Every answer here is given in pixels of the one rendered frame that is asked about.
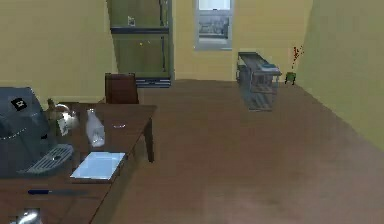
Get brown wooden dining table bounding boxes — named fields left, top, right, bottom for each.
left=0, top=101, right=158, bottom=224

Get grey metal shelf unit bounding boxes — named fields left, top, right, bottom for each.
left=236, top=51, right=283, bottom=112

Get brown wooden chair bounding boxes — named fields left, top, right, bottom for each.
left=104, top=72, right=140, bottom=105

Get grey framed window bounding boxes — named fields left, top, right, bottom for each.
left=194, top=0, right=235, bottom=52

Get clear glass bottle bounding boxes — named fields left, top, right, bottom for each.
left=85, top=108, right=106, bottom=148

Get red plant in green pot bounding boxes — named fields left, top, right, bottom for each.
left=284, top=45, right=305, bottom=86

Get brown glass bottle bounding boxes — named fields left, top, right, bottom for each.
left=45, top=98, right=60, bottom=137

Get dark grey coffee machine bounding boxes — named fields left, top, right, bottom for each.
left=0, top=86, right=75, bottom=179

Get shiny silver object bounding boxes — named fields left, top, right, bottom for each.
left=14, top=208, right=44, bottom=224

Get blue handled knife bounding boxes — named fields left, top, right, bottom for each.
left=27, top=188, right=88, bottom=197

